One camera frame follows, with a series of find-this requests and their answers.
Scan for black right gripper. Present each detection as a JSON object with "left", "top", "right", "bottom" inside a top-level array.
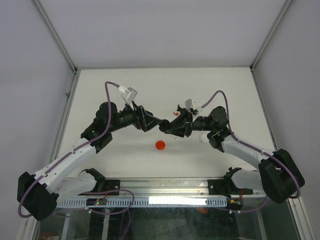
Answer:
[{"left": 164, "top": 109, "right": 216, "bottom": 138}]

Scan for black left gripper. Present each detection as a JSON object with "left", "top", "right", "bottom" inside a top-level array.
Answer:
[{"left": 108, "top": 100, "right": 162, "bottom": 133}]

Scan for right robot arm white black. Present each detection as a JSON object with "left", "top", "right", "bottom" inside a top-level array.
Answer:
[{"left": 159, "top": 106, "right": 305, "bottom": 204}]

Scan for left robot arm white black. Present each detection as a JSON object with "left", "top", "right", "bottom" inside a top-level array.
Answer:
[{"left": 17, "top": 101, "right": 162, "bottom": 221}]

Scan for white round charging case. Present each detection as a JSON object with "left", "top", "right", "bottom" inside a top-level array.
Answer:
[{"left": 199, "top": 134, "right": 209, "bottom": 143}]

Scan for red round charging case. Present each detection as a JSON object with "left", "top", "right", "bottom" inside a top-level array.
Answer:
[{"left": 155, "top": 140, "right": 166, "bottom": 151}]

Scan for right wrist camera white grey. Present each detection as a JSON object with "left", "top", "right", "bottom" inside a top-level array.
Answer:
[{"left": 184, "top": 98, "right": 203, "bottom": 116}]

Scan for wrist camera white grey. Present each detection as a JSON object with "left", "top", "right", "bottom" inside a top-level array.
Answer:
[
  {"left": 118, "top": 85, "right": 138, "bottom": 105},
  {"left": 184, "top": 98, "right": 203, "bottom": 116}
]

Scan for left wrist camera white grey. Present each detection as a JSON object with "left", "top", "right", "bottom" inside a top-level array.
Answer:
[{"left": 118, "top": 85, "right": 138, "bottom": 105}]

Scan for aluminium mounting rail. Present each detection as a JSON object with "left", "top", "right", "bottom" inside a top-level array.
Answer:
[{"left": 57, "top": 176, "right": 276, "bottom": 200}]

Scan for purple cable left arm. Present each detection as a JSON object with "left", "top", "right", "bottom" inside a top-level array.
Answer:
[{"left": 17, "top": 81, "right": 136, "bottom": 240}]

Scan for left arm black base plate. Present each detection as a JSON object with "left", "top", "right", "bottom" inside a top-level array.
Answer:
[{"left": 92, "top": 179, "right": 121, "bottom": 193}]

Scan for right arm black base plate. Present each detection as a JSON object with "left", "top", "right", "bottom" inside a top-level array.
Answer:
[{"left": 207, "top": 178, "right": 254, "bottom": 198}]

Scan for white slotted cable duct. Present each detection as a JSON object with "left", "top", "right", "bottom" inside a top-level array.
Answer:
[{"left": 57, "top": 196, "right": 227, "bottom": 209}]

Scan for aluminium frame post right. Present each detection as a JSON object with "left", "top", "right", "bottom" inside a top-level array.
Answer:
[{"left": 249, "top": 0, "right": 294, "bottom": 71}]

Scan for aluminium frame post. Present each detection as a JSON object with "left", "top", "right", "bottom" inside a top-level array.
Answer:
[
  {"left": 249, "top": 0, "right": 294, "bottom": 71},
  {"left": 30, "top": 0, "right": 78, "bottom": 73}
]

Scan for aluminium frame post left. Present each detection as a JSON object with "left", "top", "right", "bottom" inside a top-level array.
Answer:
[{"left": 30, "top": 0, "right": 78, "bottom": 73}]

